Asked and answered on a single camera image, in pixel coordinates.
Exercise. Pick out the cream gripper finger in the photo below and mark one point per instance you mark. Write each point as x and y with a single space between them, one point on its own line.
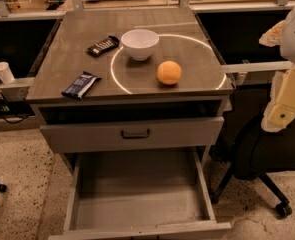
272 37

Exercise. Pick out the blue rxbar blueberry bar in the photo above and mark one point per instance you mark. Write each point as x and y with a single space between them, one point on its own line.
80 86

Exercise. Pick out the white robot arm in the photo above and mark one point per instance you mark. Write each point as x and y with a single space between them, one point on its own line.
280 111

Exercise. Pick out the grey top drawer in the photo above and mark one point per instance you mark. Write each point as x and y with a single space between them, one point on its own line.
92 137

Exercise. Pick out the grey drawer cabinet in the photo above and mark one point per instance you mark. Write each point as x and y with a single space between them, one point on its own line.
129 90

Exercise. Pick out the open middle drawer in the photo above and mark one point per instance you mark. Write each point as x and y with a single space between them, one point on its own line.
140 195

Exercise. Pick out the orange ball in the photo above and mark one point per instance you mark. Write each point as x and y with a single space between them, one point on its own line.
169 73

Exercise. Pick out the black office chair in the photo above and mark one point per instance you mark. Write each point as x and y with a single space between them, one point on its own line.
251 151

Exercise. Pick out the white bowl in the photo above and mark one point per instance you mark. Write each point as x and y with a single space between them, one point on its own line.
139 44

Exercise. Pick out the black snack bar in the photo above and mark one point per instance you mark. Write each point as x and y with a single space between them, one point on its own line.
103 46

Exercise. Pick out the white paper cup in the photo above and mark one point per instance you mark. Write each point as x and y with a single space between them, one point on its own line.
6 75

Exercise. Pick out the grey side shelf rail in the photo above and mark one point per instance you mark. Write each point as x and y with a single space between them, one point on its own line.
255 73

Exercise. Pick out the black drawer handle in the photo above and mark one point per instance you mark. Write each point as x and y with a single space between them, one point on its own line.
135 135

